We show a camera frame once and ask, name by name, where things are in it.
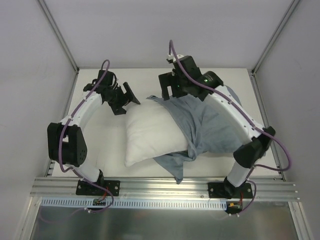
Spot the white pillow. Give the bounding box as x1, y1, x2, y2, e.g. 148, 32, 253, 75
124, 95, 188, 167

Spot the grey-blue pillowcase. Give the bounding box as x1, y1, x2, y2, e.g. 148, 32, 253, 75
148, 94, 242, 184

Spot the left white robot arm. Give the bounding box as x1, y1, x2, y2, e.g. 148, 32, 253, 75
47, 69, 140, 195

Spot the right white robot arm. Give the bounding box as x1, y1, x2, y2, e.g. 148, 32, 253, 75
158, 53, 276, 198

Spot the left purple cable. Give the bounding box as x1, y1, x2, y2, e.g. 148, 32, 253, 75
59, 59, 115, 221

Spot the purple cable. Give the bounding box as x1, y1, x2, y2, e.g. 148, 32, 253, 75
168, 39, 293, 218
59, 59, 115, 221

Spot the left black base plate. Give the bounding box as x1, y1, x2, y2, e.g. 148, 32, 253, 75
75, 179, 121, 197

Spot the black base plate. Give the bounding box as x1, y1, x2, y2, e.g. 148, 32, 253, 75
207, 181, 254, 199
75, 179, 121, 197

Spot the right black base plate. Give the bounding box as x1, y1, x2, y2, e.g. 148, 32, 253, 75
207, 181, 254, 199

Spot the left aluminium frame post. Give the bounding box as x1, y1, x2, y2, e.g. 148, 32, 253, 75
36, 0, 80, 74

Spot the white slotted cable duct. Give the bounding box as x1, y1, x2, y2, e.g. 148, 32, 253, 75
41, 197, 227, 211

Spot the aluminium mounting rail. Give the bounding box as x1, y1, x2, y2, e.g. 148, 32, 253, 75
30, 176, 302, 202

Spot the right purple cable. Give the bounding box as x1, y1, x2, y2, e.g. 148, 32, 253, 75
168, 39, 293, 218

